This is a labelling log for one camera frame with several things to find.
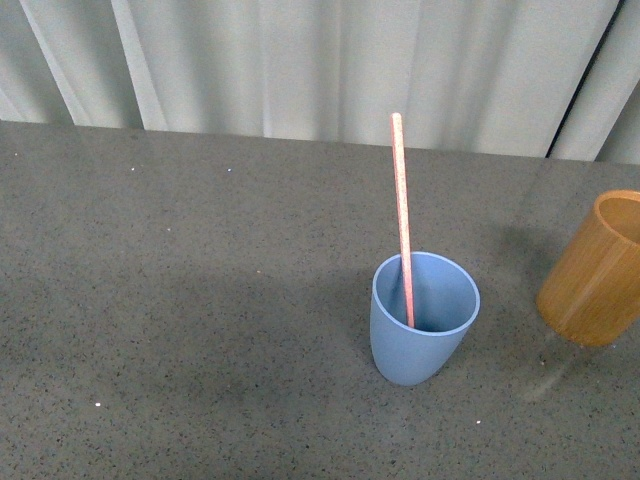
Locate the bamboo chopstick holder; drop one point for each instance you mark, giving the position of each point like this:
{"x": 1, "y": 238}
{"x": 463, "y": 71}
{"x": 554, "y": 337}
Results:
{"x": 591, "y": 295}

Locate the white pleated curtain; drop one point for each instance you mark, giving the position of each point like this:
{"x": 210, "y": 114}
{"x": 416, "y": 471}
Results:
{"x": 556, "y": 79}

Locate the light blue plastic cup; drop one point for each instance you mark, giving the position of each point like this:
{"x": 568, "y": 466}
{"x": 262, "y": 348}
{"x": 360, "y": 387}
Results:
{"x": 446, "y": 303}

